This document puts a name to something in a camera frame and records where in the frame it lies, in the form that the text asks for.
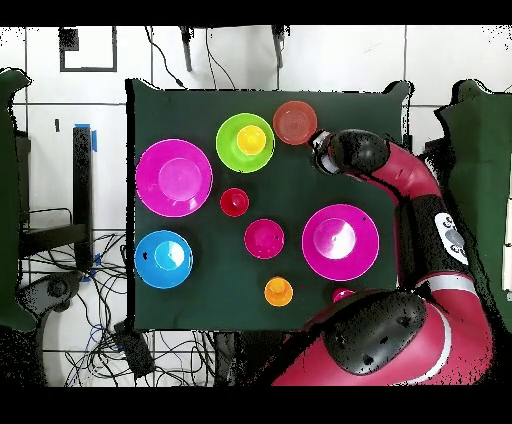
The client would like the green bowl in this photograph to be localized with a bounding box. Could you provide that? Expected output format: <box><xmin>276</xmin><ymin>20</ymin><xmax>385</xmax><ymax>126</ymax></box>
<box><xmin>215</xmin><ymin>112</ymin><xmax>276</xmax><ymax>174</ymax></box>

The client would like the yellow cup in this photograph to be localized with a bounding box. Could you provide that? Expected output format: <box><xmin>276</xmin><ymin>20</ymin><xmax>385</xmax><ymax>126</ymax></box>
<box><xmin>236</xmin><ymin>124</ymin><xmax>268</xmax><ymax>156</ymax></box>

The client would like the orange bowl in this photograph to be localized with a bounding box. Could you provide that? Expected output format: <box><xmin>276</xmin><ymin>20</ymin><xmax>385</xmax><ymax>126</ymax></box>
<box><xmin>272</xmin><ymin>100</ymin><xmax>319</xmax><ymax>146</ymax></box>

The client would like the red cup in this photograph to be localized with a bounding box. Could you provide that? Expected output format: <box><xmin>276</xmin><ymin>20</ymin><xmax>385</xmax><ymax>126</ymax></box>
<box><xmin>219</xmin><ymin>187</ymin><xmax>251</xmax><ymax>218</ymax></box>

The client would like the small crimson bowl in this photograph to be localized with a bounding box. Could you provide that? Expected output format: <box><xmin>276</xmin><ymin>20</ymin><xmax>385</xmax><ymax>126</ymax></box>
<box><xmin>243</xmin><ymin>218</ymin><xmax>286</xmax><ymax>260</ymax></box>

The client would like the orange cup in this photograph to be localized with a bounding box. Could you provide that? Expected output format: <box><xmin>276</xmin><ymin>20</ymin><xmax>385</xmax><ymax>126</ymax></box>
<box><xmin>263</xmin><ymin>276</ymin><xmax>294</xmax><ymax>308</ymax></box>

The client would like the large pink bowl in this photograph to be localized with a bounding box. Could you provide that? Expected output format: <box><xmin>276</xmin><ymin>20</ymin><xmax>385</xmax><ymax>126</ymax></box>
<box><xmin>134</xmin><ymin>138</ymin><xmax>214</xmax><ymax>219</ymax></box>
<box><xmin>301</xmin><ymin>203</ymin><xmax>381</xmax><ymax>282</ymax></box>

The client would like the blue bowl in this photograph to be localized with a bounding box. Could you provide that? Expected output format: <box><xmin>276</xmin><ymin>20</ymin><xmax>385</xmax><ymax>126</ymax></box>
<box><xmin>134</xmin><ymin>229</ymin><xmax>194</xmax><ymax>290</ymax></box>

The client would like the dark green tablecloth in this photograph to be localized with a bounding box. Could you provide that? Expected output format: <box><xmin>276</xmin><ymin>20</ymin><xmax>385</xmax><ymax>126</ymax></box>
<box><xmin>125</xmin><ymin>78</ymin><xmax>413</xmax><ymax>335</ymax></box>

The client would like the metal chair leg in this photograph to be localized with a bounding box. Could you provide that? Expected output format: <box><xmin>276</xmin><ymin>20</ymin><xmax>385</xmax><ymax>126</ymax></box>
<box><xmin>270</xmin><ymin>25</ymin><xmax>288</xmax><ymax>69</ymax></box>
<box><xmin>178</xmin><ymin>25</ymin><xmax>194</xmax><ymax>73</ymax></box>

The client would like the blue tape strip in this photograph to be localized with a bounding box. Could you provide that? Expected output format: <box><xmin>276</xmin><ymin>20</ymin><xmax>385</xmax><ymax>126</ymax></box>
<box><xmin>74</xmin><ymin>122</ymin><xmax>98</xmax><ymax>153</ymax></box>

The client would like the black power strip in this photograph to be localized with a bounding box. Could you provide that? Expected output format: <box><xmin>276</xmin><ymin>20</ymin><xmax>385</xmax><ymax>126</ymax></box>
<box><xmin>112</xmin><ymin>319</ymin><xmax>156</xmax><ymax>379</ymax></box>

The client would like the green cloth side table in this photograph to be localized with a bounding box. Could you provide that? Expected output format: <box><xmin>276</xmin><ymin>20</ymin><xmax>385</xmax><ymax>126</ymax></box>
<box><xmin>433</xmin><ymin>78</ymin><xmax>512</xmax><ymax>333</ymax></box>
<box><xmin>0</xmin><ymin>68</ymin><xmax>37</xmax><ymax>333</ymax></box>

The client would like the black table frame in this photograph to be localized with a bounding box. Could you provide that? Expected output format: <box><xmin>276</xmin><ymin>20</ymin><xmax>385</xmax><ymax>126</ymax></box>
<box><xmin>17</xmin><ymin>125</ymin><xmax>95</xmax><ymax>273</ymax></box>

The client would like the black pedestal leg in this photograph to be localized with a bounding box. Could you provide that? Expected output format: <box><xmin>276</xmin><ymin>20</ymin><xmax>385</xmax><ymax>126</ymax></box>
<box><xmin>17</xmin><ymin>271</ymin><xmax>85</xmax><ymax>321</ymax></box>

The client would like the grey square floor frame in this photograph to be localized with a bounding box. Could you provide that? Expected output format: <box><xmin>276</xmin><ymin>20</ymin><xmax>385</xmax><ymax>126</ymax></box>
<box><xmin>58</xmin><ymin>26</ymin><xmax>118</xmax><ymax>74</ymax></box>

